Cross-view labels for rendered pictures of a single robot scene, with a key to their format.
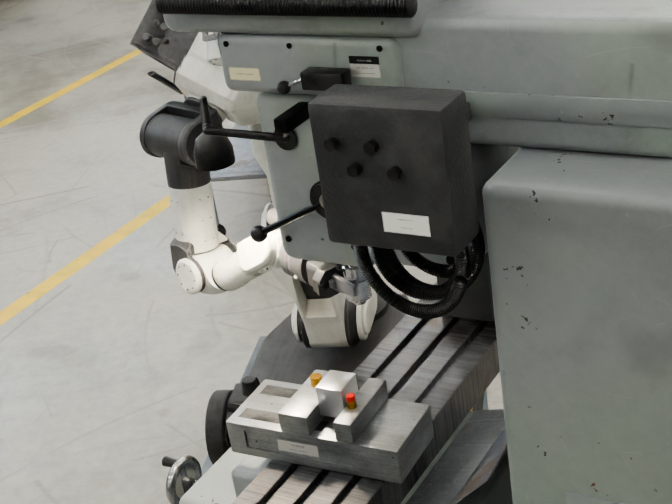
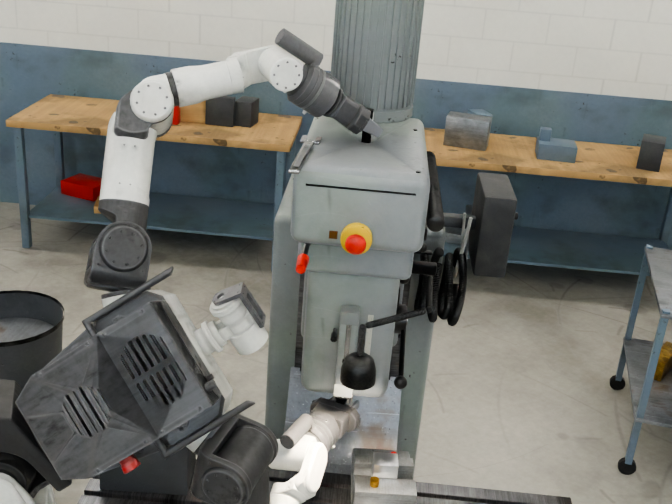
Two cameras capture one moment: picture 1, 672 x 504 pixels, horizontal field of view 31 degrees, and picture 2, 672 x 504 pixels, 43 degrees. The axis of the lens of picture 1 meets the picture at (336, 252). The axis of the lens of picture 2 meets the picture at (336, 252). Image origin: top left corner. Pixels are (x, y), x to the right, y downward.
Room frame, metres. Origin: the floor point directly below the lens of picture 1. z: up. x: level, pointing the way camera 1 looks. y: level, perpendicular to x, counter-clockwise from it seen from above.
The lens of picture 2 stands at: (2.92, 1.43, 2.37)
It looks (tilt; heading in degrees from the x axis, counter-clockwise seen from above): 23 degrees down; 238
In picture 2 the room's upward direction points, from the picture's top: 5 degrees clockwise
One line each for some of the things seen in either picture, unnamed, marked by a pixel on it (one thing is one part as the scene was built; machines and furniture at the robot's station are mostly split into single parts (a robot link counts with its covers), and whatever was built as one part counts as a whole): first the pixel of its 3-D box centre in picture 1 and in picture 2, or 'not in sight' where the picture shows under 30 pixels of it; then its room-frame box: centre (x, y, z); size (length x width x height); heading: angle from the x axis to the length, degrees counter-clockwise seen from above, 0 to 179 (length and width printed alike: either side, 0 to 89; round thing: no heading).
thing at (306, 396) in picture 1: (312, 401); (384, 492); (1.90, 0.08, 1.04); 0.15 x 0.06 x 0.04; 149
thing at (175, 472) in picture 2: (480, 254); (148, 445); (2.35, -0.31, 1.05); 0.22 x 0.12 x 0.20; 149
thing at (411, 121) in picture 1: (392, 170); (493, 224); (1.52, -0.09, 1.62); 0.20 x 0.09 x 0.21; 56
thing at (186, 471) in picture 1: (196, 484); not in sight; (2.24, 0.39, 0.65); 0.16 x 0.12 x 0.12; 56
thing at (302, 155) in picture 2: not in sight; (303, 153); (2.15, 0.03, 1.89); 0.24 x 0.04 x 0.01; 54
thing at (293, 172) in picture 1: (340, 159); (350, 317); (1.96, -0.03, 1.47); 0.21 x 0.19 x 0.32; 146
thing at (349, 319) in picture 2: not in sight; (346, 351); (2.03, 0.06, 1.45); 0.04 x 0.04 x 0.21; 56
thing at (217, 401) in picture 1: (225, 428); not in sight; (2.67, 0.35, 0.50); 0.20 x 0.05 x 0.20; 166
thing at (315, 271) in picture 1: (325, 267); (325, 425); (2.04, 0.02, 1.23); 0.13 x 0.12 x 0.10; 125
